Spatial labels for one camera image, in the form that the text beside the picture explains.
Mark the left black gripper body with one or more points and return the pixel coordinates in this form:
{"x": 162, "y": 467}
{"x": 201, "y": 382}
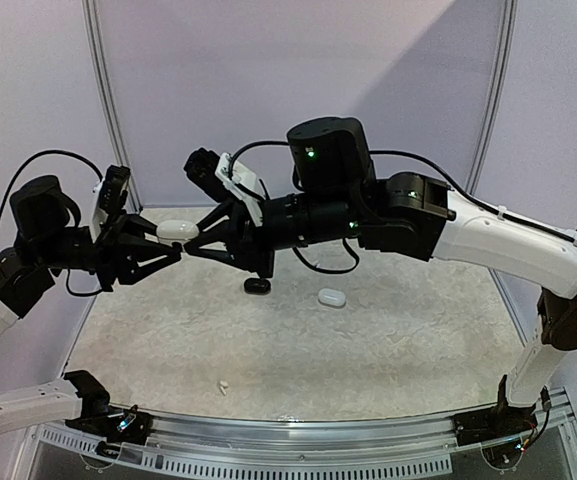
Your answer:
{"x": 104, "y": 260}

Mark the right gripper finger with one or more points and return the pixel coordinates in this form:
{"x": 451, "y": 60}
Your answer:
{"x": 220, "y": 256}
{"x": 216, "y": 225}

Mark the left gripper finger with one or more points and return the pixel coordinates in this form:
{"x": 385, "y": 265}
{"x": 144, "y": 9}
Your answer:
{"x": 139, "y": 231}
{"x": 151, "y": 263}

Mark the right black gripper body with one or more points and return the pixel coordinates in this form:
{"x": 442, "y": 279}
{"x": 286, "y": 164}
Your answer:
{"x": 247, "y": 238}

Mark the white case with black window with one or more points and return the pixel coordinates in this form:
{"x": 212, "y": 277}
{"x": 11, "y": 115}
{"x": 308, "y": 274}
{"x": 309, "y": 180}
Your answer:
{"x": 177, "y": 230}

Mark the black oval charging case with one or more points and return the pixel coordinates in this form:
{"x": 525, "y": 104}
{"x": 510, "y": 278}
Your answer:
{"x": 257, "y": 286}

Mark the white oval charging case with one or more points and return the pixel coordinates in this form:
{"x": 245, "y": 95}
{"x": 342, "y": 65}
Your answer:
{"x": 331, "y": 297}

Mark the white stem earbud front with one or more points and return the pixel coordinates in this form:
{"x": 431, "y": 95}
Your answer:
{"x": 223, "y": 387}

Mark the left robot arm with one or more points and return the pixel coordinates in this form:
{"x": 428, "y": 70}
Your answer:
{"x": 50, "y": 239}

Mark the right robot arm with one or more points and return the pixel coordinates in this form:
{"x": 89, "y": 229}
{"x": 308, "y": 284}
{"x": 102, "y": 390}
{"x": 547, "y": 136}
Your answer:
{"x": 338, "y": 196}

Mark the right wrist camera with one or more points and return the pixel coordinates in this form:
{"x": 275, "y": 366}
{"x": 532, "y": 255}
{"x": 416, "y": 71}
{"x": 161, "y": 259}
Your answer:
{"x": 210, "y": 172}

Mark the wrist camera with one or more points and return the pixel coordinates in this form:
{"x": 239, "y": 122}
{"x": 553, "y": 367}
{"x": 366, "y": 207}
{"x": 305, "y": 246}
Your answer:
{"x": 210, "y": 172}
{"x": 110, "y": 196}

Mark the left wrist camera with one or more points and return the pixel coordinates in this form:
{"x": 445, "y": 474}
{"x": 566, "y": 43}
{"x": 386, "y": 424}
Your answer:
{"x": 110, "y": 196}

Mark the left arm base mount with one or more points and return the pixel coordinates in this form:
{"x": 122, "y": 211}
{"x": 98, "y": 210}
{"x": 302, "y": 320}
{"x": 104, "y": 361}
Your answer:
{"x": 115, "y": 424}

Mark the aluminium front rail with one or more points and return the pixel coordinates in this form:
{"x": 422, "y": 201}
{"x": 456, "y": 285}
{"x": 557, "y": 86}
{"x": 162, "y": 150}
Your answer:
{"x": 418, "y": 447}

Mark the left aluminium frame post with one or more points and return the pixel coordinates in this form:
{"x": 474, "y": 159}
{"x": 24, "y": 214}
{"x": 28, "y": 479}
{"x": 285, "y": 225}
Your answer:
{"x": 100, "y": 65}

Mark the aluminium frame post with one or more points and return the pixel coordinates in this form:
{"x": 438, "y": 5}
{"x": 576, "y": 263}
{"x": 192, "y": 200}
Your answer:
{"x": 499, "y": 70}
{"x": 100, "y": 65}

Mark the right aluminium frame post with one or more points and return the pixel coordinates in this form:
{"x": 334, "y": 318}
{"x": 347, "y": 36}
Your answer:
{"x": 499, "y": 70}

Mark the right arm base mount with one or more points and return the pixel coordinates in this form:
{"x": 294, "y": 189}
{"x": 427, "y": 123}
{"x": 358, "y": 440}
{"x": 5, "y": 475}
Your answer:
{"x": 502, "y": 420}

